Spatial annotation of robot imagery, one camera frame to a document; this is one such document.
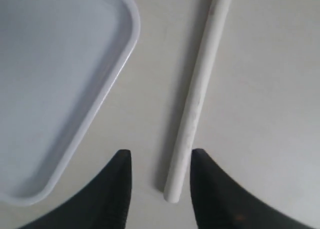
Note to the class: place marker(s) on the white rectangular plastic tray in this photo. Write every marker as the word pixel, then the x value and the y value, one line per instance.
pixel 58 61

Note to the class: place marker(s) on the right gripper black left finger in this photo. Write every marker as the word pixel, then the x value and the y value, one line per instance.
pixel 102 204

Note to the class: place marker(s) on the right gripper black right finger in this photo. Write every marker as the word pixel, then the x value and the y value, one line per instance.
pixel 221 203

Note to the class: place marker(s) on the white drumstick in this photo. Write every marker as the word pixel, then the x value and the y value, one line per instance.
pixel 197 90

